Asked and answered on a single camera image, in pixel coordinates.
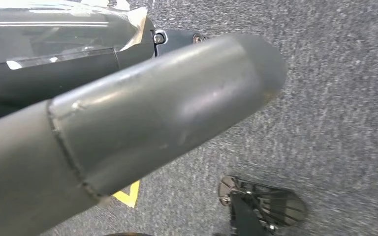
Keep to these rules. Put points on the yellow floor tape square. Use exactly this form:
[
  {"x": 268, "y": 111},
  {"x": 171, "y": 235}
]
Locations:
[{"x": 128, "y": 197}]

